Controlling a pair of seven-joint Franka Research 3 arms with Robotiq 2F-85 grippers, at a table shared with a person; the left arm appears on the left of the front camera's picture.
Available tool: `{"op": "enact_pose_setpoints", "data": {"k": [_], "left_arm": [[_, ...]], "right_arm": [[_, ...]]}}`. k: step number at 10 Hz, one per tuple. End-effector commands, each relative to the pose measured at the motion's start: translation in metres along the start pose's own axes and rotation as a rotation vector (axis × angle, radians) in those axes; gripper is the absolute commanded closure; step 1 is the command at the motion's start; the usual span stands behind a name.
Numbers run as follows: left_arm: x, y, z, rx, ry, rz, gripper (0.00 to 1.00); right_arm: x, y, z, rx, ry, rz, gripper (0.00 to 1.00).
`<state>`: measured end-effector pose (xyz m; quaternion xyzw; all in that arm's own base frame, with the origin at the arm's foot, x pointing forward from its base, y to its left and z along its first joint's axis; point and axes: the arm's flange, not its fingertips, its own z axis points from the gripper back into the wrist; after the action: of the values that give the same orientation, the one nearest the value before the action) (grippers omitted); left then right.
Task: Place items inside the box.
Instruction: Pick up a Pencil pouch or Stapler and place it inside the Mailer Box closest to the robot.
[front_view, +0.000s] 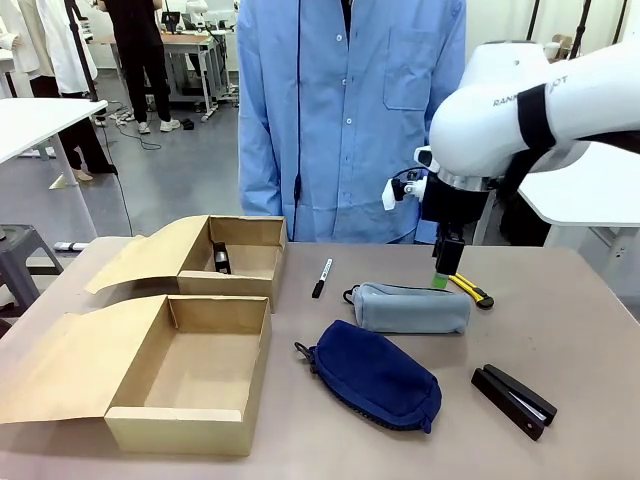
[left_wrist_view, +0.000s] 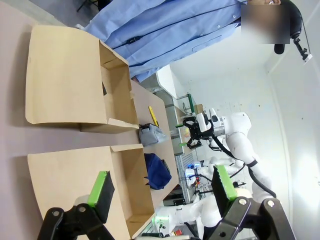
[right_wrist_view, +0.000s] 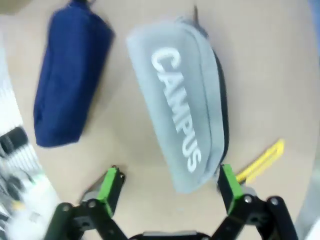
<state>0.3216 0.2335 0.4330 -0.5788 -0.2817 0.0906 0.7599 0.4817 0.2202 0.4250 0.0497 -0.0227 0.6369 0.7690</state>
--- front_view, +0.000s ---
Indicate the black white marker pen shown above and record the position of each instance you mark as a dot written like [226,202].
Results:
[322,279]

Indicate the white power strip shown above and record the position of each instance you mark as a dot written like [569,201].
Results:
[70,246]

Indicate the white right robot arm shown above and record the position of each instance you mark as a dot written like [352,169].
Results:
[480,125]

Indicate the white desk with white legs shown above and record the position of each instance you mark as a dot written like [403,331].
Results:
[590,195]

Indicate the yellow black utility knife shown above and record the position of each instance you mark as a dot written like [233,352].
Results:
[475,292]

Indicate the grey fabric pencil case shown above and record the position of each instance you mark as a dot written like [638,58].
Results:
[415,310]

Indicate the grey metal stool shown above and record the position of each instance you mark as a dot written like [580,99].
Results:
[25,245]

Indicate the black tripod pole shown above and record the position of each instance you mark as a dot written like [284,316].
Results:
[82,55]

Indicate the small black floor object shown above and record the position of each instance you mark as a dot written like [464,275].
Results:
[187,124]

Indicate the small black boxed item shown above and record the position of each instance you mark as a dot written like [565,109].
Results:
[221,257]

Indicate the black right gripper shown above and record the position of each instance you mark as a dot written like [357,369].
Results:
[452,205]

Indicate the black stapler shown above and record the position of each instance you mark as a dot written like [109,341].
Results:
[505,400]

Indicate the white desk with round corner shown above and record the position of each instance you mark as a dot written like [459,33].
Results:
[30,120]

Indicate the background person in white coat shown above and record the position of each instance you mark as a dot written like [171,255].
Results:
[60,45]

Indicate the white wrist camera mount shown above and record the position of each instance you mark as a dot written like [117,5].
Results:
[390,197]

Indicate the large open cardboard box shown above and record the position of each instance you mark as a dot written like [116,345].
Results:
[200,370]

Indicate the cardboard box holding black item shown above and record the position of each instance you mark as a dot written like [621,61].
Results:
[150,260]

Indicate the background workbench with equipment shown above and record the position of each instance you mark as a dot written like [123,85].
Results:
[190,40]

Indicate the background person in black clothes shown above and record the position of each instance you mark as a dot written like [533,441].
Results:
[135,40]

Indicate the navy blue fabric pouch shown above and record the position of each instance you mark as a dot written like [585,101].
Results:
[370,370]

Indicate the person's right forearm blue sleeve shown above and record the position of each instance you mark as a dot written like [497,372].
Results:
[257,170]

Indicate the person in blue shirt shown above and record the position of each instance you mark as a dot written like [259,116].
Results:
[340,125]

